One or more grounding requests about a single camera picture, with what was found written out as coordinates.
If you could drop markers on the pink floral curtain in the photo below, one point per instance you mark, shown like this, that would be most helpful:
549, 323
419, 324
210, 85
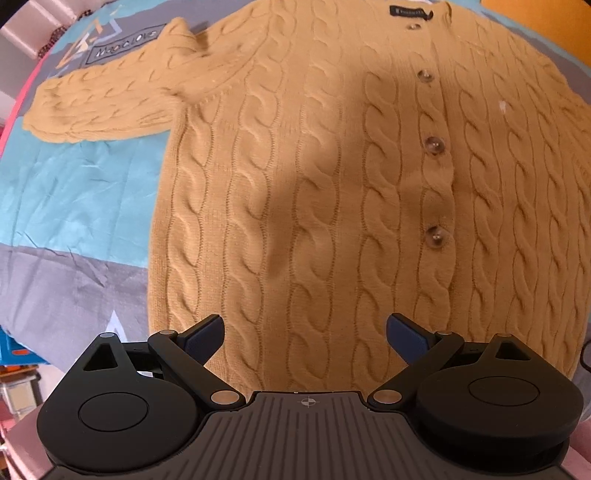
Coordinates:
21, 38

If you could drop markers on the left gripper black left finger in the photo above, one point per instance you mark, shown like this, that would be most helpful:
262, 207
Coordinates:
184, 356

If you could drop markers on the orange headboard panel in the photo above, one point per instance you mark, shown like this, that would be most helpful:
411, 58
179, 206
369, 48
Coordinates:
565, 22

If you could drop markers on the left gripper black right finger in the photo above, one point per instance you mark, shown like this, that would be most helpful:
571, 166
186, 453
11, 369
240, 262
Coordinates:
425, 354

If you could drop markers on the blue storage box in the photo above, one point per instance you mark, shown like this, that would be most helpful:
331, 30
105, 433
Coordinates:
14, 354

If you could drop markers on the teal and grey bed sheet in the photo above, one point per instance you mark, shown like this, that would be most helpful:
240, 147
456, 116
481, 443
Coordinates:
69, 207

